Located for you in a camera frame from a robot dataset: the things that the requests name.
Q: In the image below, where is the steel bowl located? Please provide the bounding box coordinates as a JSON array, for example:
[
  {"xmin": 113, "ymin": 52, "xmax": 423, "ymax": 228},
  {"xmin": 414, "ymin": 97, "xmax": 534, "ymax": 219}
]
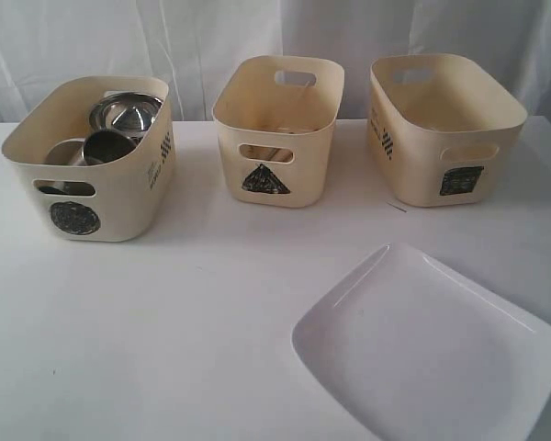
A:
[{"xmin": 88, "ymin": 92, "xmax": 163, "ymax": 138}]

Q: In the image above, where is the steel mug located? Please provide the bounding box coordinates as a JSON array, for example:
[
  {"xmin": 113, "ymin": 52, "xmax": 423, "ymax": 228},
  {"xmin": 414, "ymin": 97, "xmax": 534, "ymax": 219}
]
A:
[
  {"xmin": 82, "ymin": 130, "xmax": 137, "ymax": 165},
  {"xmin": 34, "ymin": 138, "xmax": 96, "ymax": 197}
]

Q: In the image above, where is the white rectangular plate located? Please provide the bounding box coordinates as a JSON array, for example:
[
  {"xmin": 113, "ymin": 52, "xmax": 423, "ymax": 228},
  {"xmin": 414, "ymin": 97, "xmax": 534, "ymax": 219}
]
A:
[{"xmin": 291, "ymin": 243, "xmax": 551, "ymax": 440}]

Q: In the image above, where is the cream bin with circle mark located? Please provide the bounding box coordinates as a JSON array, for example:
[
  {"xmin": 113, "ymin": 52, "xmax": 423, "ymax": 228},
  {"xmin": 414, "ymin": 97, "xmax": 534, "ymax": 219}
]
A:
[{"xmin": 2, "ymin": 76, "xmax": 176, "ymax": 242}]

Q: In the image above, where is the cream bin with square mark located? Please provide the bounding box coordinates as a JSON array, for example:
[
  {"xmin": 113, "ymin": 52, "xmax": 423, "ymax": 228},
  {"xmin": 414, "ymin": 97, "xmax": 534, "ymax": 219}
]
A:
[{"xmin": 367, "ymin": 53, "xmax": 528, "ymax": 208}]

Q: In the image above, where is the steel spoon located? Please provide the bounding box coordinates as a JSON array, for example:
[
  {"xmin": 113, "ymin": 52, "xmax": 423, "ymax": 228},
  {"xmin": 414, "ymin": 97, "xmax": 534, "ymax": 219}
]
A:
[{"xmin": 257, "ymin": 146, "xmax": 293, "ymax": 163}]

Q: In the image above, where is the white backdrop curtain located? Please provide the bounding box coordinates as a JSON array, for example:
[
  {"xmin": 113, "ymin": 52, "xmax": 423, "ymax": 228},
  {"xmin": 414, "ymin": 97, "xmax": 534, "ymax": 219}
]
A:
[{"xmin": 0, "ymin": 1, "xmax": 551, "ymax": 122}]

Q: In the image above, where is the cream bin with triangle mark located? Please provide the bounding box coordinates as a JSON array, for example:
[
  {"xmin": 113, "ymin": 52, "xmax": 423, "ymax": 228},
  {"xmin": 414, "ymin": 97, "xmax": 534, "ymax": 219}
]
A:
[{"xmin": 212, "ymin": 55, "xmax": 344, "ymax": 208}]

